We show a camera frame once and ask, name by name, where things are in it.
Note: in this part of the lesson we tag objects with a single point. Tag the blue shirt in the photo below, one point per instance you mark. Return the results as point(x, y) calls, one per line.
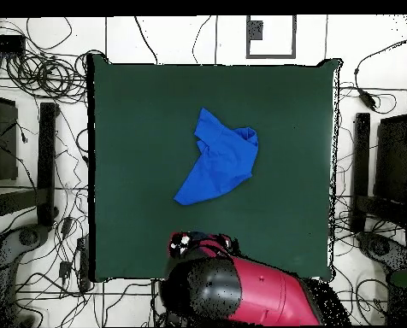
point(224, 160)

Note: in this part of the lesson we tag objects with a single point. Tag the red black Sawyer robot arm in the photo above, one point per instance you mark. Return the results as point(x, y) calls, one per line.
point(275, 290)

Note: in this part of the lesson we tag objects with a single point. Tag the black flat device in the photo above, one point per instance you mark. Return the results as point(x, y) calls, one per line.
point(5, 43)

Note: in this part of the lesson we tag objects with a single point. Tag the black power strip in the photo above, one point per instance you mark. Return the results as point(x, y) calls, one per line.
point(83, 263)

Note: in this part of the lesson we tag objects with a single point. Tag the small black adapter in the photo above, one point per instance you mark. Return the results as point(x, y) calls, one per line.
point(65, 269)
point(67, 226)

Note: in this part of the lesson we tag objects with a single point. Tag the dark green tablecloth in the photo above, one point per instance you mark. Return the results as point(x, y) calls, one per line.
point(138, 119)

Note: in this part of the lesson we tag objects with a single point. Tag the grey caster stand base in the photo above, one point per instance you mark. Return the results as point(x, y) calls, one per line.
point(29, 236)
point(379, 246)

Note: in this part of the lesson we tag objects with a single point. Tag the black box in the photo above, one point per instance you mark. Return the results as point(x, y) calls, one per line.
point(3, 143)
point(393, 157)

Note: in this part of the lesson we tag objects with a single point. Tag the black power adapter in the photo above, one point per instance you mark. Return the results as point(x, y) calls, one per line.
point(367, 99)

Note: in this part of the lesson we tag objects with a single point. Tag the black stand frame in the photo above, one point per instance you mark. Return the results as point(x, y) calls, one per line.
point(362, 153)
point(48, 153)

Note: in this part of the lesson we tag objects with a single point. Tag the grey square frame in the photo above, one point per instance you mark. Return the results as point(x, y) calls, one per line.
point(271, 55)

